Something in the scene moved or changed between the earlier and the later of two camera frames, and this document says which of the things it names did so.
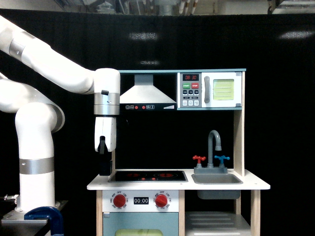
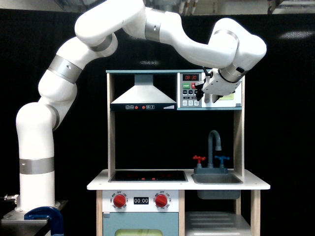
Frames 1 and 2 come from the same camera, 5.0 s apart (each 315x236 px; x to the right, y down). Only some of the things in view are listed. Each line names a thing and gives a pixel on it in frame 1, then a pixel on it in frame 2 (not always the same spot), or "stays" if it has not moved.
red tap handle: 199,158 stays
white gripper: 106,126 → 214,84
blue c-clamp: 49,213 stays
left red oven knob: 119,200 stays
